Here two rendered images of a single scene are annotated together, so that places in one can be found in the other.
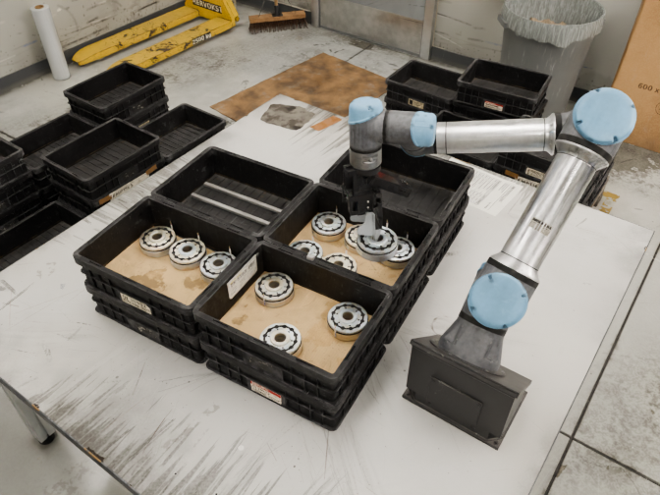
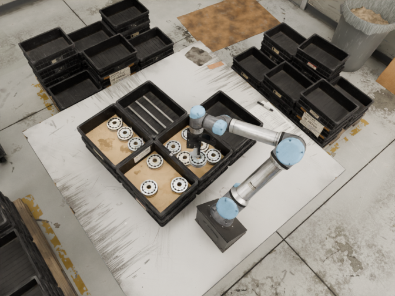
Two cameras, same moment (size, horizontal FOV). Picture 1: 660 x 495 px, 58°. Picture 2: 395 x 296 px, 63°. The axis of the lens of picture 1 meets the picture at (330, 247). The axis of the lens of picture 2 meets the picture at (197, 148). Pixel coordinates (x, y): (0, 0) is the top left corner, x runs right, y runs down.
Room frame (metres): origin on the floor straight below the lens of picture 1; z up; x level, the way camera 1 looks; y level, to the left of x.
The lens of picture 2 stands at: (0.22, -0.29, 2.62)
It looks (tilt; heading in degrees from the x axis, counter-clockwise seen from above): 59 degrees down; 12
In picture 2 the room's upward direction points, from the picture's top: 5 degrees clockwise
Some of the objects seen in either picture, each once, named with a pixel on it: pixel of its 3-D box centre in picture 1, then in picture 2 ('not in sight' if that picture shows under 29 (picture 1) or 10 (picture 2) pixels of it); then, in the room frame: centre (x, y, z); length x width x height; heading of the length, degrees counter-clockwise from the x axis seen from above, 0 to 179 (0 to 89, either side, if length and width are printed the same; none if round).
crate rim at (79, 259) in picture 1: (166, 249); (114, 134); (1.17, 0.44, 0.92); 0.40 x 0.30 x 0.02; 61
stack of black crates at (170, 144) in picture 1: (182, 158); (150, 56); (2.49, 0.74, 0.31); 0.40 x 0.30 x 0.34; 145
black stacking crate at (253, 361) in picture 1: (295, 318); (157, 180); (0.98, 0.09, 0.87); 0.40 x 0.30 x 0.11; 61
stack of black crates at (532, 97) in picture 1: (496, 118); (314, 69); (2.76, -0.87, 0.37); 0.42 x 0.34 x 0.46; 55
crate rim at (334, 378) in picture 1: (294, 304); (157, 175); (0.98, 0.09, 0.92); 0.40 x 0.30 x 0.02; 61
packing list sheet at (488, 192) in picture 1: (469, 184); (270, 120); (1.75, -0.51, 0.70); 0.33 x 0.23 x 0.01; 55
